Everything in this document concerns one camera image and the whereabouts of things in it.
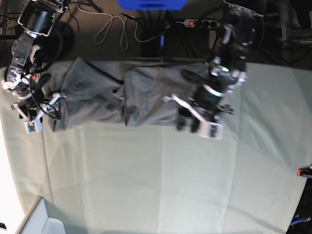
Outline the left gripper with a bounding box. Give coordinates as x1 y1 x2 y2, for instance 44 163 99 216
163 85 234 133

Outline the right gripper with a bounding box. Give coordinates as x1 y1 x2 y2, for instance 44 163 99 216
11 91 66 121

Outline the grey t-shirt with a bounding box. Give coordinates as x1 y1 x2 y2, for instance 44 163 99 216
45 58 207 132

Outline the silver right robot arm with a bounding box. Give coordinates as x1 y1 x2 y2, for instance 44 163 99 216
1 0 70 125

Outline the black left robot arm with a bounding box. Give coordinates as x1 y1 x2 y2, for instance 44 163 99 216
166 0 266 138

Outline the black round base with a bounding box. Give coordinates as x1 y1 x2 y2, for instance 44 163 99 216
55 21 75 60

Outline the white power strip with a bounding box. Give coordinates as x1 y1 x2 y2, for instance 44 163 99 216
183 19 219 30

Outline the green table cloth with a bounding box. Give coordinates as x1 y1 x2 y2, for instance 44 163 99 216
0 63 312 234

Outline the red right clamp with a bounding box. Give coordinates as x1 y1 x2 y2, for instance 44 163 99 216
296 167 312 179

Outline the blue box top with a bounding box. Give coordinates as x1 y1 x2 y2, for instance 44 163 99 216
118 0 187 11

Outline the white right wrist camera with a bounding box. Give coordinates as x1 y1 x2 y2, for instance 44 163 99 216
24 120 42 134

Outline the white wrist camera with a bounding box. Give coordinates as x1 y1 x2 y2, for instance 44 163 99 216
24 120 42 134
197 122 223 139

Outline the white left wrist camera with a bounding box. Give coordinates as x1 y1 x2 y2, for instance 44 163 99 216
197 122 223 139

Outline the white thin cable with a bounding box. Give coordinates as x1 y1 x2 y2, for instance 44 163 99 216
75 0 171 49

